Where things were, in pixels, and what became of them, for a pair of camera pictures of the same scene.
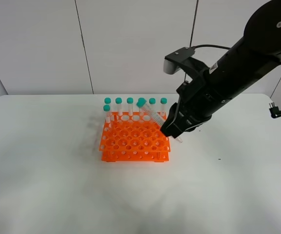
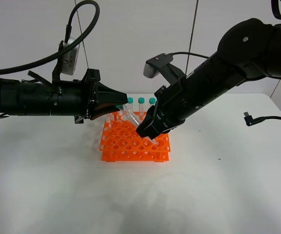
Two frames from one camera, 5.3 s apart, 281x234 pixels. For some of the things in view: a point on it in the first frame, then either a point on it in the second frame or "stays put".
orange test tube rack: (134, 137) stays put
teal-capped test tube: (140, 103) to (130, 115)
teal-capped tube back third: (130, 101) stays put
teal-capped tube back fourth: (140, 104) stays put
